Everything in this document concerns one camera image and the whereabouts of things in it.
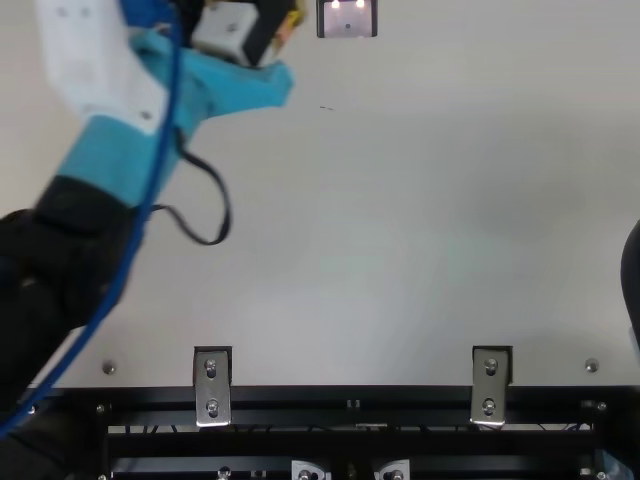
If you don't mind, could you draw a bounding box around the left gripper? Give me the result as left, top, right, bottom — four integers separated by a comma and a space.
54, 0, 297, 207

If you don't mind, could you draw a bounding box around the small square scanner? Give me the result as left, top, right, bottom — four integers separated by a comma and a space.
316, 0, 379, 39

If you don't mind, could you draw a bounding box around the blue cable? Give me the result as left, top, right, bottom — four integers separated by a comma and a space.
0, 0, 184, 441

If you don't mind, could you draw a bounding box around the black cable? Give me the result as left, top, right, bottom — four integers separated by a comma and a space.
149, 127, 233, 247

